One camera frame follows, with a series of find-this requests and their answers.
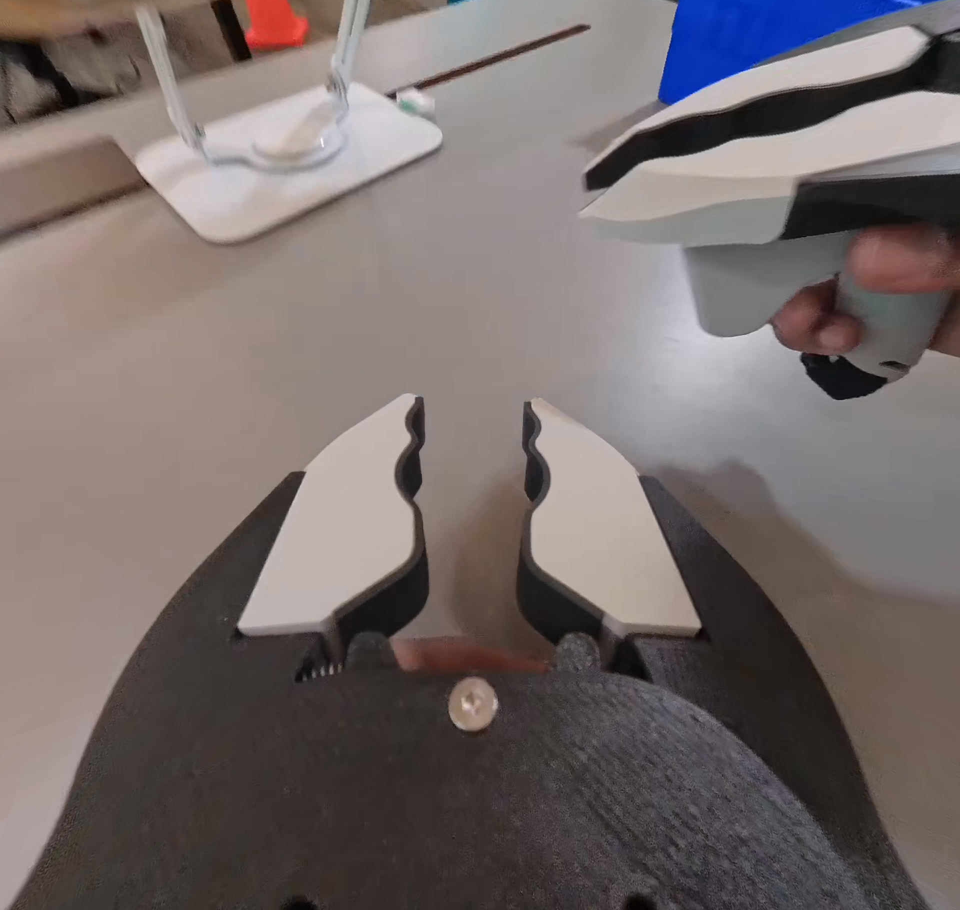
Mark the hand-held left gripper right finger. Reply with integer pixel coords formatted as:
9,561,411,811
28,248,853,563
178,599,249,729
516,397,704,658

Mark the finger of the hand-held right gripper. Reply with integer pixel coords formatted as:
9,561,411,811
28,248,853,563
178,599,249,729
579,89,960,245
583,0,960,191

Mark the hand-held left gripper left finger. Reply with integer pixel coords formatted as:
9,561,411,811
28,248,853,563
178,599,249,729
236,392,431,658

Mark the blue storage bin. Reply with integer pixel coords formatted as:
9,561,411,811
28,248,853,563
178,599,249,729
657,0,960,106

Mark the person's right hand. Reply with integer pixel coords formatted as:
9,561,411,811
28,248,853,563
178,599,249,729
771,224,960,361

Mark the white document stand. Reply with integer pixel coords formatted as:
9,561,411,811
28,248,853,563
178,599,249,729
41,0,445,245

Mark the orange cone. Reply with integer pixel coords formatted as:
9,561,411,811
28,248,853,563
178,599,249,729
243,0,310,54

